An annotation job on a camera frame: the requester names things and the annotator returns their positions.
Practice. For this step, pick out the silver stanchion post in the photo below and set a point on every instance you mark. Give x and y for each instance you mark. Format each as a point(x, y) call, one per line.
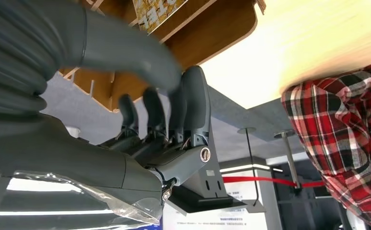
point(290, 158)

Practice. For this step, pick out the wooden display rack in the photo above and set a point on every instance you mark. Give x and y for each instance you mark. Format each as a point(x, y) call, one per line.
point(211, 31)

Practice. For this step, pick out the printed brochure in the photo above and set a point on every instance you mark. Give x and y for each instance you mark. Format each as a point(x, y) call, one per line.
point(155, 12)

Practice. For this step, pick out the small white cup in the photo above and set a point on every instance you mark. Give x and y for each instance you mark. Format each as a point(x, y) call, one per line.
point(72, 132)

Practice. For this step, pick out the red barrier belt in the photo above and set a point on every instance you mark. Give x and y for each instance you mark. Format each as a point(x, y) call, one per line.
point(268, 181)

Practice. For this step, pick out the person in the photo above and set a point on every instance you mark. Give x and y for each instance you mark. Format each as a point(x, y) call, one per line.
point(341, 127)

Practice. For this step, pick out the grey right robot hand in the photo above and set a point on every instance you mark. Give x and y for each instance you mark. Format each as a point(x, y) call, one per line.
point(77, 158)

